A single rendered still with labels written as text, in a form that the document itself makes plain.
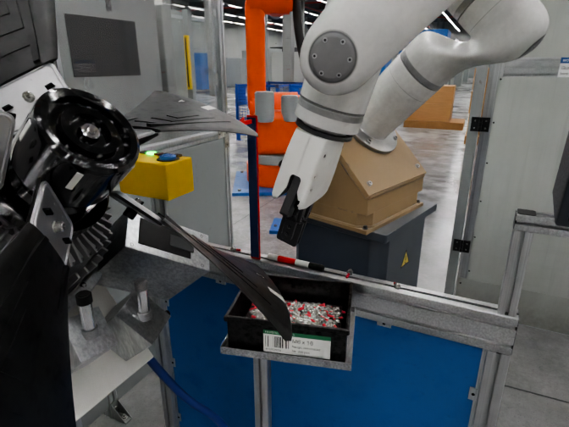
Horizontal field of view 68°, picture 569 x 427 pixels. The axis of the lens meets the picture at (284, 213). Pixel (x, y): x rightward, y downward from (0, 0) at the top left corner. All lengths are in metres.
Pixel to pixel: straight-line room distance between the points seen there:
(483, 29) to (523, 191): 1.44
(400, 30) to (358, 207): 0.60
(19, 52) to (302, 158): 0.37
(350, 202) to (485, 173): 1.37
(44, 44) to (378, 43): 0.42
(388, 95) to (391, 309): 0.47
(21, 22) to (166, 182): 0.50
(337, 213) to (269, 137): 3.51
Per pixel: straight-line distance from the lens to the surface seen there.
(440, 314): 0.90
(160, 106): 0.80
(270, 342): 0.77
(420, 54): 0.98
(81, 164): 0.49
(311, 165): 0.51
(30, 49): 0.64
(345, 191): 0.97
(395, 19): 0.42
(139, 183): 1.10
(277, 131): 4.46
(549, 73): 2.23
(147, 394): 1.98
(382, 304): 0.91
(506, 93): 2.22
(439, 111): 9.70
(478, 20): 0.95
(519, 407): 2.07
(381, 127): 1.05
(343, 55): 0.42
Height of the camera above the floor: 1.29
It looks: 20 degrees down
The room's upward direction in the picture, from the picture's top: straight up
